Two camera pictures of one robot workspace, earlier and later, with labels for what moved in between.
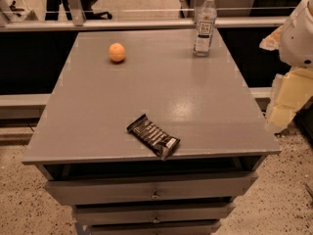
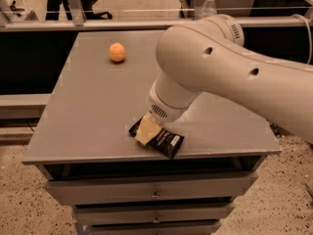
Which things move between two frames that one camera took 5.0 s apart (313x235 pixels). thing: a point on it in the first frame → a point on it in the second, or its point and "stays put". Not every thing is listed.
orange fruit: [116, 52] stays put
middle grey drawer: [154, 212] stays put
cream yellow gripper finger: [290, 91] → [148, 128]
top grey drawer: [149, 188] stays put
